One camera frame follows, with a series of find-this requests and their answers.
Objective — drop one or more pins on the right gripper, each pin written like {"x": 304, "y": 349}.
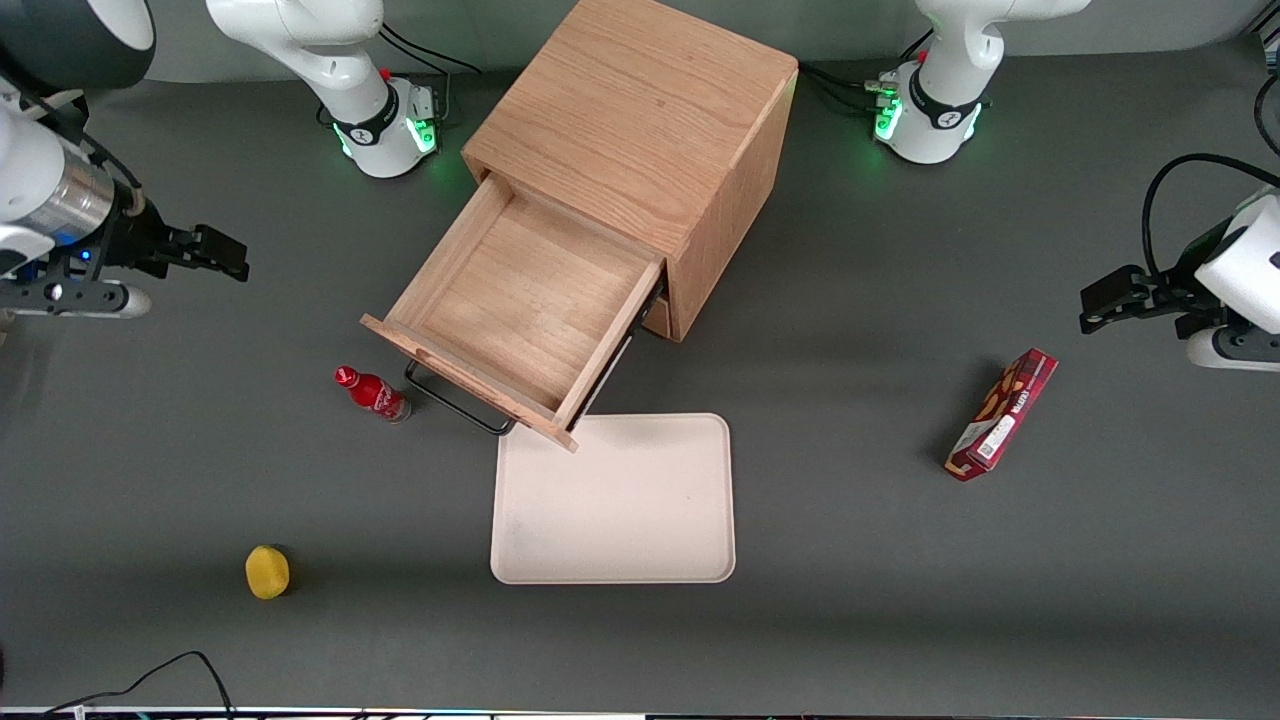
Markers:
{"x": 137, "y": 243}

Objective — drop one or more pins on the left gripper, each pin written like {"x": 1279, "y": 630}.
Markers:
{"x": 1178, "y": 291}

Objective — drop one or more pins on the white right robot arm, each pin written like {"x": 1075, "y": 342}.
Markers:
{"x": 330, "y": 60}

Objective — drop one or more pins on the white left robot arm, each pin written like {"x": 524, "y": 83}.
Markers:
{"x": 945, "y": 90}

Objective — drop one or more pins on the wooden drawer cabinet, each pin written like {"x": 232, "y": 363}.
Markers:
{"x": 640, "y": 110}

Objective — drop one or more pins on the red cookie box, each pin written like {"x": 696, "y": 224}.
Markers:
{"x": 1003, "y": 415}

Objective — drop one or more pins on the red soda bottle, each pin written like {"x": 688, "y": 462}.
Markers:
{"x": 374, "y": 394}

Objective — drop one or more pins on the yellow sponge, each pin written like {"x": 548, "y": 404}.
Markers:
{"x": 267, "y": 572}

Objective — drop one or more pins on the beige plastic tray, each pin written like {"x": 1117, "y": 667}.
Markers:
{"x": 630, "y": 510}

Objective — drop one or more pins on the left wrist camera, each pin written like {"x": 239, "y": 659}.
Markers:
{"x": 1235, "y": 350}

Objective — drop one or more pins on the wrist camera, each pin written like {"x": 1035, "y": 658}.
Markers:
{"x": 1235, "y": 350}
{"x": 90, "y": 300}

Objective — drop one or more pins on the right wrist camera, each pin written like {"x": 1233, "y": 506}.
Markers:
{"x": 90, "y": 300}

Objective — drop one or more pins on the aluminium frame profile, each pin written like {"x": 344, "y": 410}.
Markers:
{"x": 1265, "y": 35}

